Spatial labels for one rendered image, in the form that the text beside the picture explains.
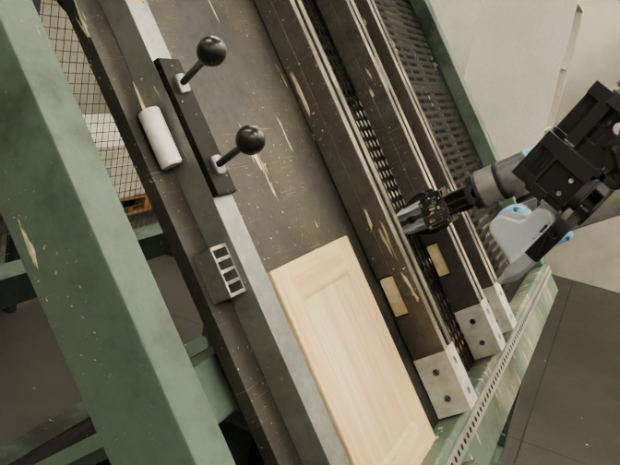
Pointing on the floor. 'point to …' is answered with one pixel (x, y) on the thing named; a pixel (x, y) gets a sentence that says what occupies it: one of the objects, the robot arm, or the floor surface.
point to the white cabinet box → (521, 67)
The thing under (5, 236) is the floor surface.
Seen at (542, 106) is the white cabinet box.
